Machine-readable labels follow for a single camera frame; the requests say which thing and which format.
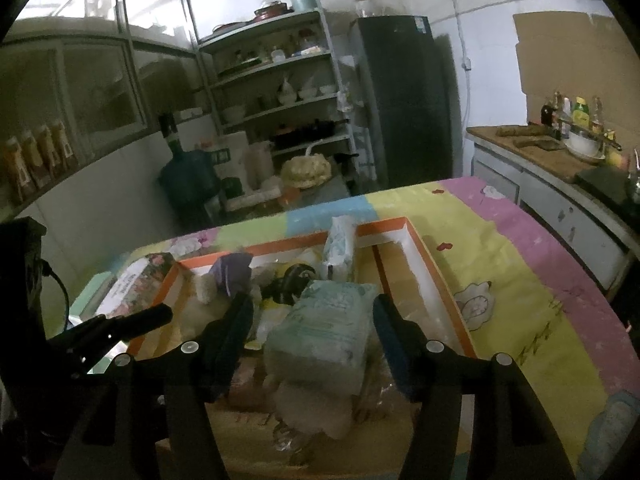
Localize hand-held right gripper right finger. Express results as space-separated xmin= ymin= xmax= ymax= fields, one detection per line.
xmin=372 ymin=294 xmax=576 ymax=480

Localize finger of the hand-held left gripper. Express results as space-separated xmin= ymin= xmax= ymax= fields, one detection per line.
xmin=47 ymin=304 xmax=173 ymax=377

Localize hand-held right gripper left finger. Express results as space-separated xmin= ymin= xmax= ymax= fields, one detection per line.
xmin=55 ymin=291 xmax=255 ymax=480

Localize white fluffy towel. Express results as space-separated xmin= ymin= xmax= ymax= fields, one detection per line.
xmin=192 ymin=271 xmax=223 ymax=306

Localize orange rimmed cardboard box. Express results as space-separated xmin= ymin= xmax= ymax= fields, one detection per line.
xmin=127 ymin=216 xmax=478 ymax=480

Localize yellow white black packet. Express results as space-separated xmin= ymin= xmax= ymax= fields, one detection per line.
xmin=257 ymin=260 xmax=321 ymax=321

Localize white patterned tissue pack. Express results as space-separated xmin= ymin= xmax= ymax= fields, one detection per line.
xmin=322 ymin=215 xmax=360 ymax=283

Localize mint green white box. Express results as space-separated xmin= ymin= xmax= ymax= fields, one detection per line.
xmin=70 ymin=270 xmax=123 ymax=328

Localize floral tissue pack white label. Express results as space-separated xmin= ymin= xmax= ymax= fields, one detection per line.
xmin=95 ymin=251 xmax=177 ymax=318

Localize blue water jug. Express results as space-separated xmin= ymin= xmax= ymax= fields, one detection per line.
xmin=159 ymin=147 xmax=223 ymax=226

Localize orange bottle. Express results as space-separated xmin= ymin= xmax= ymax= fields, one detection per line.
xmin=50 ymin=120 xmax=77 ymax=168
xmin=36 ymin=125 xmax=63 ymax=177
xmin=19 ymin=130 xmax=48 ymax=188

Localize translucent plastic container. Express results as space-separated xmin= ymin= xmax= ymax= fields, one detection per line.
xmin=245 ymin=141 xmax=276 ymax=186

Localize white sack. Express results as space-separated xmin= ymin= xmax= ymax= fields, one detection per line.
xmin=210 ymin=131 xmax=251 ymax=196

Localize napa cabbage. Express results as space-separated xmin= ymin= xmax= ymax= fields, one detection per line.
xmin=280 ymin=155 xmax=332 ymax=190

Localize kitchen counter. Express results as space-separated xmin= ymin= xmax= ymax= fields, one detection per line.
xmin=465 ymin=125 xmax=640 ymax=306

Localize black wok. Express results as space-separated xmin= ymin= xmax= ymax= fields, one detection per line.
xmin=272 ymin=119 xmax=346 ymax=143

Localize dark grey refrigerator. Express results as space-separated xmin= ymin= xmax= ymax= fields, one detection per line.
xmin=349 ymin=15 xmax=462 ymax=190

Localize cleaver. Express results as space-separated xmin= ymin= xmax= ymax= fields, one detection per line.
xmin=514 ymin=137 xmax=563 ymax=153

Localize brown root vegetable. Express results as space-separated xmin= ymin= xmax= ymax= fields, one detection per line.
xmin=496 ymin=124 xmax=548 ymax=137

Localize group of white bowls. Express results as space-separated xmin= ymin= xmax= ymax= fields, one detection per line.
xmin=220 ymin=77 xmax=336 ymax=121

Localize white bowl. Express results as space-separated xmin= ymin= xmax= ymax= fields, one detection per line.
xmin=565 ymin=127 xmax=606 ymax=163

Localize white metal shelf rack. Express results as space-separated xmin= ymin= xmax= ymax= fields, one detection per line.
xmin=197 ymin=7 xmax=362 ymax=186

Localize row of small jars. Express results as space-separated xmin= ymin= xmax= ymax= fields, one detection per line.
xmin=215 ymin=35 xmax=323 ymax=73

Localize row of condiment bottles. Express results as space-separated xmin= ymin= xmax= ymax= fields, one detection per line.
xmin=540 ymin=91 xmax=618 ymax=142

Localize red pot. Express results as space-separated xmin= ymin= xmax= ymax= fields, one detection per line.
xmin=254 ymin=0 xmax=293 ymax=22

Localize bottles in wall cabinet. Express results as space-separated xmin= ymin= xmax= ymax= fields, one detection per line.
xmin=2 ymin=136 xmax=31 ymax=201

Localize glass door wall cabinet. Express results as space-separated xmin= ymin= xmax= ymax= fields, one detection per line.
xmin=0 ymin=0 xmax=201 ymax=206

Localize cardboard wall sheets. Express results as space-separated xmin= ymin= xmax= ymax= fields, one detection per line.
xmin=512 ymin=10 xmax=640 ymax=128

